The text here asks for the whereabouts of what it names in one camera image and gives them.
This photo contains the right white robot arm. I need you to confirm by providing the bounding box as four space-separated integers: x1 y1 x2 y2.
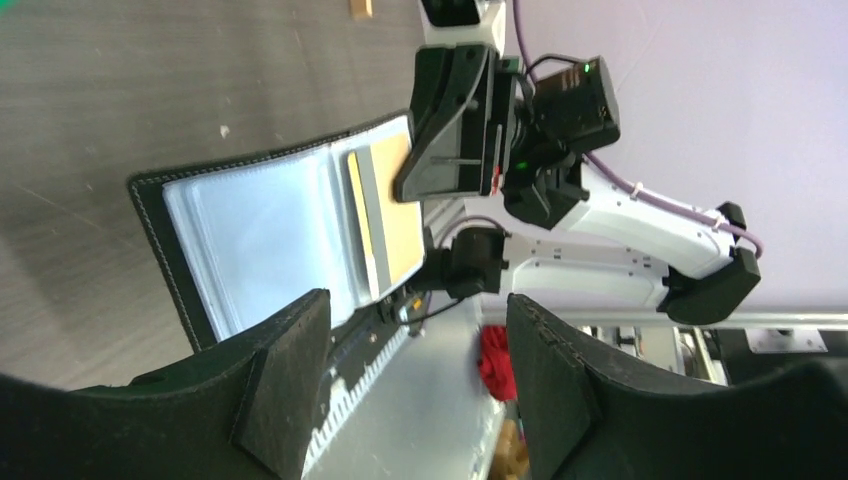
393 43 763 326

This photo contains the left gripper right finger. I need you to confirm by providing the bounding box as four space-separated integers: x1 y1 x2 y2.
506 294 847 479

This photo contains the slotted metal rail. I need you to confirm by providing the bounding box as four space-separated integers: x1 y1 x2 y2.
301 325 409 479

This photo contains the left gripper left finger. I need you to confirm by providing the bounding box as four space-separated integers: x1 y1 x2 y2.
1 289 330 479

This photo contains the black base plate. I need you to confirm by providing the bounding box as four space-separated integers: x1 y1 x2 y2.
315 294 430 419

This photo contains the black leather card holder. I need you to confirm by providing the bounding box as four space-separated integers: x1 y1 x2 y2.
127 111 412 351

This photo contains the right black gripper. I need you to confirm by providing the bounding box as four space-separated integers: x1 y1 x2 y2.
393 43 621 230

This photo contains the red cloth in background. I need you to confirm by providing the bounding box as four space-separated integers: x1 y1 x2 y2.
478 325 517 402

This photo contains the gold striped card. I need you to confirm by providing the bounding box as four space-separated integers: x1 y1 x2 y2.
343 133 425 300

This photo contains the wooden drying rack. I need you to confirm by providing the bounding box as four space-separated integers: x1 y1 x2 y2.
349 0 374 20

